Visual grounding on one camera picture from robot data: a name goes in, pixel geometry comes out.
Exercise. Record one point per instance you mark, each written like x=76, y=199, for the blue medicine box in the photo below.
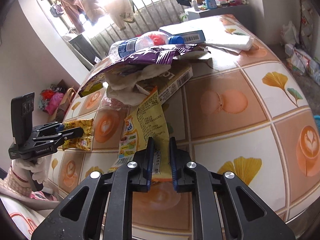
x=190, y=35

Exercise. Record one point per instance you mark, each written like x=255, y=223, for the hanging pink clothes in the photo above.
x=73, y=9

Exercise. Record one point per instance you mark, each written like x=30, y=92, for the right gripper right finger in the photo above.
x=173, y=163

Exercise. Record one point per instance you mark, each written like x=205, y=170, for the yellow peanut snack bag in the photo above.
x=85, y=142

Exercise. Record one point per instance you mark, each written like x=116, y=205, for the pink red bags pile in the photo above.
x=51, y=98

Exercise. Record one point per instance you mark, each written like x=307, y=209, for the metal balcony railing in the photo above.
x=148, y=15

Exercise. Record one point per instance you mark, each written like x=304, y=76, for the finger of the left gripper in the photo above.
x=69, y=134
x=58, y=127

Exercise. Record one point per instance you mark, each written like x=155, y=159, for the gray storage cabinet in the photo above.
x=242, y=13

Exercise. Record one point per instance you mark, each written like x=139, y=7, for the left white gloved hand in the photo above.
x=21, y=168

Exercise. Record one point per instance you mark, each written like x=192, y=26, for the yellow cardboard box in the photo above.
x=169, y=82

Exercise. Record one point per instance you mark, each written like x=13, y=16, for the purple snack bag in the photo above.
x=134, y=62

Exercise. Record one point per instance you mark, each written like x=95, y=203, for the clear plastic pepsi bottle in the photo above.
x=121, y=49

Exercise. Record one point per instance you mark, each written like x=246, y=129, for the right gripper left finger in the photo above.
x=148, y=164

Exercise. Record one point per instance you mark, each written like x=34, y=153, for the yellow snack wrapper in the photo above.
x=147, y=120

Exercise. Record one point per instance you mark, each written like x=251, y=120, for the floor trash bag pile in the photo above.
x=299, y=61

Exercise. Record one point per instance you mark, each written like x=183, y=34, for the white tissue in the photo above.
x=220, y=39
x=122, y=88

